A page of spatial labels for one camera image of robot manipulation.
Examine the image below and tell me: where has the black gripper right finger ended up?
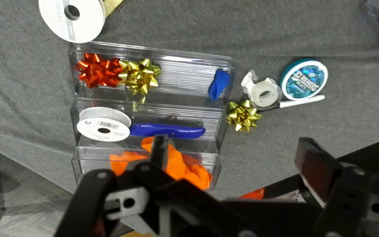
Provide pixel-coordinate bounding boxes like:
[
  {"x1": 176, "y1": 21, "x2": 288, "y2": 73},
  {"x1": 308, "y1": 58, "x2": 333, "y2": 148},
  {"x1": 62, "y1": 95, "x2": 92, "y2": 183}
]
[{"x1": 295, "y1": 137, "x2": 379, "y2": 237}]

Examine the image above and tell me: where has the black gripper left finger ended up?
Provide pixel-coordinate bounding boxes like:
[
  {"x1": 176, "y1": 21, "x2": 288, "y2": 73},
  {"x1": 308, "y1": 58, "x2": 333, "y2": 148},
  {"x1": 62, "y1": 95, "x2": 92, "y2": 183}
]
[{"x1": 54, "y1": 136, "x2": 225, "y2": 237}]

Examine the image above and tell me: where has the gold gift bow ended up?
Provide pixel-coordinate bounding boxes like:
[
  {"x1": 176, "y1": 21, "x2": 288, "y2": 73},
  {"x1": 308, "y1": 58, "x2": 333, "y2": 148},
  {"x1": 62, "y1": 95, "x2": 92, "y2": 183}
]
[
  {"x1": 118, "y1": 58, "x2": 162, "y2": 95},
  {"x1": 226, "y1": 100, "x2": 262, "y2": 132}
]

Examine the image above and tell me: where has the gold gift bow on table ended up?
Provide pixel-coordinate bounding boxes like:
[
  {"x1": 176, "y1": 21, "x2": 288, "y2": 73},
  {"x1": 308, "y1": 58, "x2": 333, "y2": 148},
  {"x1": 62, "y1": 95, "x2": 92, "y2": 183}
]
[{"x1": 226, "y1": 100, "x2": 262, "y2": 132}]

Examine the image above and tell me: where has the red gift bow in organizer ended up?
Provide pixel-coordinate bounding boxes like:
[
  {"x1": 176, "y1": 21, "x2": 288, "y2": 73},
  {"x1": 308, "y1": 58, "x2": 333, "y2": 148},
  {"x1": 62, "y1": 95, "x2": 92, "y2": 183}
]
[{"x1": 76, "y1": 53, "x2": 123, "y2": 89}]

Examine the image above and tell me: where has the white ribbon spool with gold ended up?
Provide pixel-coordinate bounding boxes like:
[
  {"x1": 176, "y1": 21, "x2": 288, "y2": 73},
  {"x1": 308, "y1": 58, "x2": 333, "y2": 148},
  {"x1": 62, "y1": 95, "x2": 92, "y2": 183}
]
[{"x1": 101, "y1": 0, "x2": 123, "y2": 16}]

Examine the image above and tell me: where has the orange cloth in organizer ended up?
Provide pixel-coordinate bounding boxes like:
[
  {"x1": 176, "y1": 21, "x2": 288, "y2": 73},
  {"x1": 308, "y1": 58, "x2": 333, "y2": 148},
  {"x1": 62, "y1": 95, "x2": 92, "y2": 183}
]
[{"x1": 109, "y1": 145, "x2": 212, "y2": 190}]

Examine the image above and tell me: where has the white ribbon spool in organizer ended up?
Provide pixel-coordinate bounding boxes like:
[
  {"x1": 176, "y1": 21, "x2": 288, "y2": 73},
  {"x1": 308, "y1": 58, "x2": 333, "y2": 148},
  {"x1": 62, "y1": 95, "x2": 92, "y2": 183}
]
[{"x1": 76, "y1": 107, "x2": 131, "y2": 143}]

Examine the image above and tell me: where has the clear three-slot organizer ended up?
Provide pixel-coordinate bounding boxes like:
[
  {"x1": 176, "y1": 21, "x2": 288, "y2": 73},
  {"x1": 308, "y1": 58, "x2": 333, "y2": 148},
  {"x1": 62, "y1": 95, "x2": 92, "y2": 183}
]
[{"x1": 70, "y1": 42, "x2": 233, "y2": 190}]

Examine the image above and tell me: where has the teal round tape tin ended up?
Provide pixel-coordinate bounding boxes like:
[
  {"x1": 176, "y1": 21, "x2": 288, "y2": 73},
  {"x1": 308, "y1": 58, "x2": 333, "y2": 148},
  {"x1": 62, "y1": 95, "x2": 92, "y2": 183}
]
[{"x1": 279, "y1": 58, "x2": 329, "y2": 102}]

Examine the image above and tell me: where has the blue item in organizer slot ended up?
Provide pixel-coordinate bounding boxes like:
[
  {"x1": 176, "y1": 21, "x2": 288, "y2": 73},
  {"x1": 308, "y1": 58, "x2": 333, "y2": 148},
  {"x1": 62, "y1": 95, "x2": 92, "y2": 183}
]
[{"x1": 208, "y1": 69, "x2": 230, "y2": 100}]

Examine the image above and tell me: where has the small white tape dispenser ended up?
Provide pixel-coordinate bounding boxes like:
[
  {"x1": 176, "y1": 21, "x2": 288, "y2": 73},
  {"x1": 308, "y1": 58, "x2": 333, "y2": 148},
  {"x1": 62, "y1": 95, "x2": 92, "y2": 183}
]
[{"x1": 241, "y1": 70, "x2": 281, "y2": 108}]

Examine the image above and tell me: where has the grey table cloth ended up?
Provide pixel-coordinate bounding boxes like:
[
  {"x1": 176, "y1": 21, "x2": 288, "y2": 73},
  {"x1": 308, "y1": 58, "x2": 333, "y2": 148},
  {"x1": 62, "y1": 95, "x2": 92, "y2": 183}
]
[{"x1": 0, "y1": 0, "x2": 379, "y2": 237}]

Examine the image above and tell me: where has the white ribbon spool left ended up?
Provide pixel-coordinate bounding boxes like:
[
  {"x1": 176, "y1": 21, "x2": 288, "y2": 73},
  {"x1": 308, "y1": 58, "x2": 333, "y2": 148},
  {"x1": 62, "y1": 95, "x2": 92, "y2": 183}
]
[{"x1": 38, "y1": 0, "x2": 105, "y2": 44}]

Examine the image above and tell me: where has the blue handled tool in organizer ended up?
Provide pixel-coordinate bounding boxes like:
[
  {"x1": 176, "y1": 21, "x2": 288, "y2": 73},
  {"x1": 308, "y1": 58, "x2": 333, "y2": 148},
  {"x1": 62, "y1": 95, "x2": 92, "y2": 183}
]
[{"x1": 130, "y1": 123, "x2": 205, "y2": 140}]

